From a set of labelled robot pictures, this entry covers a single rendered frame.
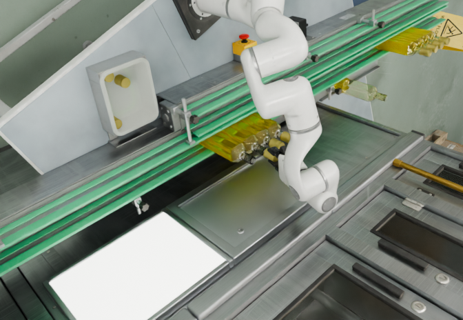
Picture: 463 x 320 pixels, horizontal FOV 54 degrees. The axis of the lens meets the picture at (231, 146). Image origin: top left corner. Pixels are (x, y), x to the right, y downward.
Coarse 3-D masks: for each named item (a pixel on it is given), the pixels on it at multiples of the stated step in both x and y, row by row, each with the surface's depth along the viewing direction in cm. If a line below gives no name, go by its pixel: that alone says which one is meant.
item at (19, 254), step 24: (432, 24) 246; (336, 72) 206; (168, 168) 155; (120, 192) 146; (144, 192) 145; (72, 216) 138; (96, 216) 137; (24, 240) 131; (48, 240) 130; (0, 264) 124
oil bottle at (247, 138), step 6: (234, 126) 162; (222, 132) 161; (228, 132) 159; (234, 132) 158; (240, 132) 158; (246, 132) 158; (234, 138) 157; (240, 138) 155; (246, 138) 155; (252, 138) 155; (246, 144) 154; (252, 144) 154; (246, 150) 155; (252, 150) 155
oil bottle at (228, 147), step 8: (216, 136) 158; (224, 136) 158; (200, 144) 164; (208, 144) 160; (216, 144) 156; (224, 144) 154; (232, 144) 153; (240, 144) 153; (216, 152) 158; (224, 152) 155; (232, 152) 151; (240, 152) 151; (232, 160) 153; (240, 160) 153
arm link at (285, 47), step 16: (272, 16) 118; (256, 32) 123; (272, 32) 118; (288, 32) 114; (256, 48) 116; (272, 48) 114; (288, 48) 114; (304, 48) 114; (272, 64) 115; (288, 64) 115
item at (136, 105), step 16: (128, 64) 139; (144, 64) 145; (144, 80) 149; (112, 96) 148; (128, 96) 152; (144, 96) 154; (112, 112) 150; (128, 112) 154; (144, 112) 156; (112, 128) 144; (128, 128) 148
